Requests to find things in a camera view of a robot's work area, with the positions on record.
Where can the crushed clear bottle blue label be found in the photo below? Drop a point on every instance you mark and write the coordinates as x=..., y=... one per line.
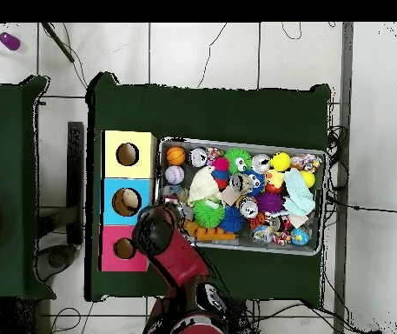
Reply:
x=173, y=190

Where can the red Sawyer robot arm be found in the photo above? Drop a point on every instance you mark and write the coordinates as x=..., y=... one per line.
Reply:
x=180, y=257

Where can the shallow metal mesh bin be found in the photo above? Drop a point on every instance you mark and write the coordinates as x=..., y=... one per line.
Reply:
x=177, y=143

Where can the wooden box with three holes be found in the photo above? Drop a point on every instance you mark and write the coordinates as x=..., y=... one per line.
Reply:
x=142, y=167

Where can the white toy baseball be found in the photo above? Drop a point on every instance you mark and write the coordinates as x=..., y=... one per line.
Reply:
x=174, y=174

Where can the large green fuzzy eyed ball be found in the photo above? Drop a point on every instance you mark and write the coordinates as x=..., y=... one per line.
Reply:
x=209, y=213

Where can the orange toy basketball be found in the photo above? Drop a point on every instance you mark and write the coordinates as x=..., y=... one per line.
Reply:
x=176, y=155

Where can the small green fuzzy eyed ball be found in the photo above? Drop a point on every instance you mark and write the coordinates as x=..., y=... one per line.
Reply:
x=236, y=160

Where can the blue fuzzy eyed ball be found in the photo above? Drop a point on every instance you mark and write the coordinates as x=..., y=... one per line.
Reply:
x=259, y=182

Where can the purple spiky ball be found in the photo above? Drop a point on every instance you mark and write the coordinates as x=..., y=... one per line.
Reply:
x=269, y=202

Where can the dark green tablecloth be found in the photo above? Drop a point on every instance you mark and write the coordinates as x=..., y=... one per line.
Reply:
x=7, y=174
x=219, y=111

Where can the yellow smiley ball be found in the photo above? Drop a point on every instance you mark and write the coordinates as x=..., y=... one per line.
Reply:
x=280, y=161

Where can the light blue cloth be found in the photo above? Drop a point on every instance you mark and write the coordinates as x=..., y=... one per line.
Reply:
x=299, y=195

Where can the black rod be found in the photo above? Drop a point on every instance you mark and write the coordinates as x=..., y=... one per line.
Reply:
x=59, y=43

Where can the purple bottle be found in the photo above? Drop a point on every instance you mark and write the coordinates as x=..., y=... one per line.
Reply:
x=9, y=41

